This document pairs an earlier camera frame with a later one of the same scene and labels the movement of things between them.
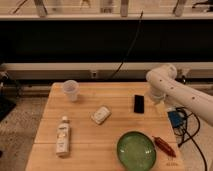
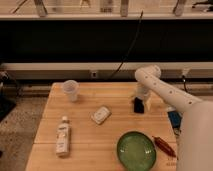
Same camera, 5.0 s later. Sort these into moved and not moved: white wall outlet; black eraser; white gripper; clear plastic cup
Moved: white gripper
Not moved: clear plastic cup; white wall outlet; black eraser
